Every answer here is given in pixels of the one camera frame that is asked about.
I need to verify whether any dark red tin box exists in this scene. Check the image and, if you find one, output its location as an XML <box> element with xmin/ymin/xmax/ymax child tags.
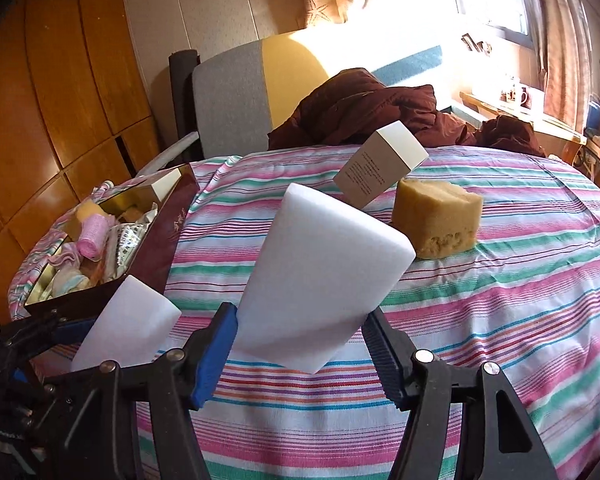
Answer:
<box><xmin>9</xmin><ymin>165</ymin><xmax>200</xmax><ymax>320</ymax></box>

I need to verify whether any grey yellow chair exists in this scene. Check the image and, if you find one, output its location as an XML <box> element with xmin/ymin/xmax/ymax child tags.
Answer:
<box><xmin>168</xmin><ymin>29</ymin><xmax>332</xmax><ymax>162</ymax></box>

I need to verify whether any thick yellow sponge block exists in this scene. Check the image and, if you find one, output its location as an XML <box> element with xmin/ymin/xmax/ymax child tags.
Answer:
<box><xmin>390</xmin><ymin>178</ymin><xmax>483</xmax><ymax>260</ymax></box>

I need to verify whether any large white foam block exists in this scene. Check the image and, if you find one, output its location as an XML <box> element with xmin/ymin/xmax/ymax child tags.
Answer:
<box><xmin>234</xmin><ymin>183</ymin><xmax>415</xmax><ymax>374</ymax></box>

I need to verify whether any pink knitted sock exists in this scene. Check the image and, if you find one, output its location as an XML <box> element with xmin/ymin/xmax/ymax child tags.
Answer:
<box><xmin>76</xmin><ymin>214</ymin><xmax>116</xmax><ymax>261</ymax></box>

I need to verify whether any mug on windowsill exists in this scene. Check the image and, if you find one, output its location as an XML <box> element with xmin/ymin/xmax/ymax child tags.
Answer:
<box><xmin>516</xmin><ymin>84</ymin><xmax>531</xmax><ymax>110</ymax></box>

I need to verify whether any beige carton with text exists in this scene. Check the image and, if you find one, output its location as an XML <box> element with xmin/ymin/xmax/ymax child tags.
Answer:
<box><xmin>334</xmin><ymin>122</ymin><xmax>429</xmax><ymax>209</ymax></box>

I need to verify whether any small white foam block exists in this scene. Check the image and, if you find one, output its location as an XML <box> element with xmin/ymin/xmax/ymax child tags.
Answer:
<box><xmin>70</xmin><ymin>275</ymin><xmax>181</xmax><ymax>372</ymax></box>

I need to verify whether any maroon blanket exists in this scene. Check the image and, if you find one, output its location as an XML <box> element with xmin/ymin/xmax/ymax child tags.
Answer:
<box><xmin>268</xmin><ymin>68</ymin><xmax>546</xmax><ymax>157</ymax></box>

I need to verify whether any patterned window curtain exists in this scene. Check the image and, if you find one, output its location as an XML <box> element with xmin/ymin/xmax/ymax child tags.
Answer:
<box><xmin>539</xmin><ymin>0</ymin><xmax>592</xmax><ymax>132</ymax></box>

